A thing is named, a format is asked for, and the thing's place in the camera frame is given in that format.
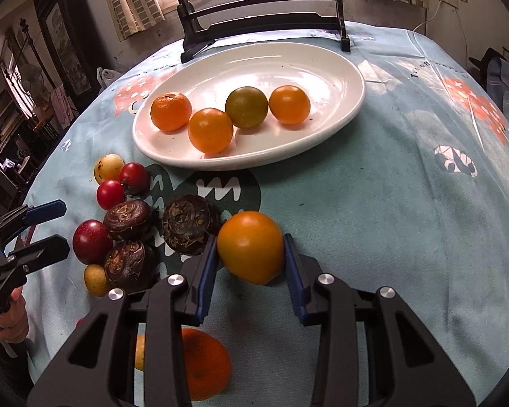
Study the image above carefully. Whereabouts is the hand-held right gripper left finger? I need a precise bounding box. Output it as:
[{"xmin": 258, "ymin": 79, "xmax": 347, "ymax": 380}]
[{"xmin": 26, "ymin": 234, "xmax": 220, "ymax": 407}]

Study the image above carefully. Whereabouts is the greenish orange tangerine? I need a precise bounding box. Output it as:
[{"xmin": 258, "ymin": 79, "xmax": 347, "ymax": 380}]
[{"xmin": 225, "ymin": 86, "xmax": 269, "ymax": 129}]

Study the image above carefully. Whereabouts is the white plastic bag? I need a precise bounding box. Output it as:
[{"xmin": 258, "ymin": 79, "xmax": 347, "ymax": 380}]
[{"xmin": 96, "ymin": 67, "xmax": 122, "ymax": 91}]

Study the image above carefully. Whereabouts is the black wooden screen stand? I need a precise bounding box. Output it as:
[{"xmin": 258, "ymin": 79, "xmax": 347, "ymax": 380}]
[{"xmin": 166, "ymin": 0, "xmax": 352, "ymax": 64}]

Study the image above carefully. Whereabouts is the bumpy orange mandarin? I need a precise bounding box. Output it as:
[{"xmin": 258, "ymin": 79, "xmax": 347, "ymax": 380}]
[{"xmin": 150, "ymin": 92, "xmax": 193, "ymax": 132}]

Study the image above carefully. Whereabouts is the light blue printed tablecloth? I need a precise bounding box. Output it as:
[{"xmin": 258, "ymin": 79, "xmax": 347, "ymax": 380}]
[{"xmin": 21, "ymin": 20, "xmax": 509, "ymax": 407}]

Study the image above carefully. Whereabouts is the large smooth orange tangerine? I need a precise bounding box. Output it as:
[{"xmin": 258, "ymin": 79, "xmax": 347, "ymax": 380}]
[{"xmin": 216, "ymin": 211, "xmax": 285, "ymax": 286}]

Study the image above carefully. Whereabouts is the small yellow fruit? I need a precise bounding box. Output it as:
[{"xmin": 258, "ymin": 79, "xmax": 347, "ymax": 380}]
[
  {"xmin": 94, "ymin": 153, "xmax": 125, "ymax": 181},
  {"xmin": 83, "ymin": 264, "xmax": 111, "ymax": 297},
  {"xmin": 135, "ymin": 334, "xmax": 147, "ymax": 371}
]

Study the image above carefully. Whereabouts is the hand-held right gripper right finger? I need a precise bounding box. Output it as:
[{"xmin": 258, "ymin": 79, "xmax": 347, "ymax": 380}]
[{"xmin": 282, "ymin": 233, "xmax": 476, "ymax": 407}]

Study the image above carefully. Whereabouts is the dark brown water chestnut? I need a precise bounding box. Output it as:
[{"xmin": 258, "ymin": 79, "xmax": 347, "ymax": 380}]
[
  {"xmin": 103, "ymin": 199, "xmax": 154, "ymax": 241},
  {"xmin": 162, "ymin": 194, "xmax": 220, "ymax": 257},
  {"xmin": 104, "ymin": 239, "xmax": 158, "ymax": 293}
]

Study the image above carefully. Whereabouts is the dark framed painting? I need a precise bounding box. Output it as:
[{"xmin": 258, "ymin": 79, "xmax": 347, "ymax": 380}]
[{"xmin": 34, "ymin": 0, "xmax": 96, "ymax": 98}]

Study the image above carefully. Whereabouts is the wooden bookshelf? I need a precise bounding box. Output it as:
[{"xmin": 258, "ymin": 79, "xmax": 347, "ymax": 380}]
[{"xmin": 0, "ymin": 89, "xmax": 26, "ymax": 170}]

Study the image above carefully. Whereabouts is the person's left hand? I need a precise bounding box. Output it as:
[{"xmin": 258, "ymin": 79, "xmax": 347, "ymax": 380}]
[{"xmin": 0, "ymin": 287, "xmax": 30, "ymax": 345}]

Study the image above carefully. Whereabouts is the dark clothing pile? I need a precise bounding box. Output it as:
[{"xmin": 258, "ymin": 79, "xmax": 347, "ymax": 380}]
[{"xmin": 469, "ymin": 47, "xmax": 509, "ymax": 130}]

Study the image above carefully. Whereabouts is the white oval plate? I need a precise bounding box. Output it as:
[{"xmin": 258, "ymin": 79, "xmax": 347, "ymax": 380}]
[{"xmin": 132, "ymin": 42, "xmax": 366, "ymax": 169}]

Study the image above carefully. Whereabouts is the large red cherry tomato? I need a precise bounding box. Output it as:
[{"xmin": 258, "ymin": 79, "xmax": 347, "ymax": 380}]
[{"xmin": 72, "ymin": 219, "xmax": 114, "ymax": 265}]

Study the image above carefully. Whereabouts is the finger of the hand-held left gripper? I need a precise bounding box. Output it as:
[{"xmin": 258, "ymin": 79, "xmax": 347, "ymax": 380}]
[
  {"xmin": 7, "ymin": 234, "xmax": 71, "ymax": 274},
  {"xmin": 0, "ymin": 199, "xmax": 68, "ymax": 239}
]

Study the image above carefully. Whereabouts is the white power cable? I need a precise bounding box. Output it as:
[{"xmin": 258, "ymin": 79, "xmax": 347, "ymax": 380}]
[{"xmin": 412, "ymin": 0, "xmax": 445, "ymax": 33}]

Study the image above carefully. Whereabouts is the standing electric fan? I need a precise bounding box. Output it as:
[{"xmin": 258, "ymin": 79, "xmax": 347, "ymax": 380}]
[{"xmin": 19, "ymin": 65, "xmax": 47, "ymax": 109}]

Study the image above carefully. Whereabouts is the deep orange mandarin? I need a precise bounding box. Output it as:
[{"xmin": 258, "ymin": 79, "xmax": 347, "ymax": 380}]
[{"xmin": 181, "ymin": 328, "xmax": 232, "ymax": 402}]

